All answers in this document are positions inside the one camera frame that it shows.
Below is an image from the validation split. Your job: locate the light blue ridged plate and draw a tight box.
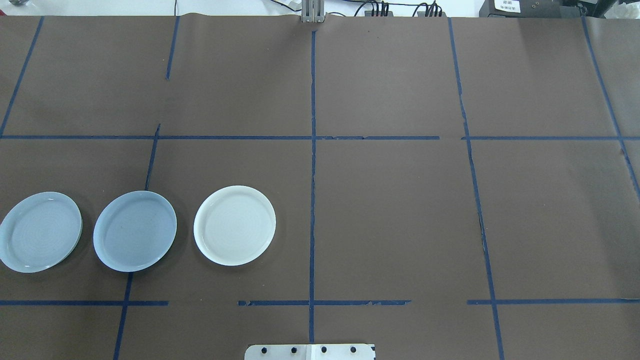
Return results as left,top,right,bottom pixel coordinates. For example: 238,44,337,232
0,192,83,274

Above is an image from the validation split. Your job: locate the black box with white label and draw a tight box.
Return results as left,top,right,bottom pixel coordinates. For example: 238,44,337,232
479,0,592,19

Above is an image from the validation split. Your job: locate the white pedestal with base plate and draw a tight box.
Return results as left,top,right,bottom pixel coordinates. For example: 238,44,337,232
244,344,376,360

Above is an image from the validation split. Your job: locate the aluminium frame post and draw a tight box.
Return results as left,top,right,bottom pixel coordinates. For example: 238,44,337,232
301,0,326,24

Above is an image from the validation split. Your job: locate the white plate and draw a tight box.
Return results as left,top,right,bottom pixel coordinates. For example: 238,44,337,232
193,185,277,266

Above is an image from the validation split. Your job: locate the blue smooth plate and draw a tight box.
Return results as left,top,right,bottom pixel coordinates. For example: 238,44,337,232
93,190,178,273

